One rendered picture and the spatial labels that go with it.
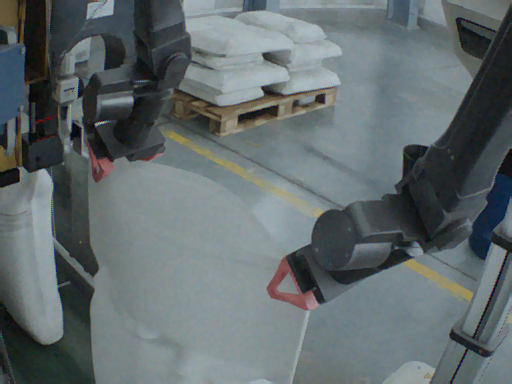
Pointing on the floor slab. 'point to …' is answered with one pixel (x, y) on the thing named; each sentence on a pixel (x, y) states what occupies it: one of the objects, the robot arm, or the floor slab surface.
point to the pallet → (194, 107)
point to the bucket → (412, 156)
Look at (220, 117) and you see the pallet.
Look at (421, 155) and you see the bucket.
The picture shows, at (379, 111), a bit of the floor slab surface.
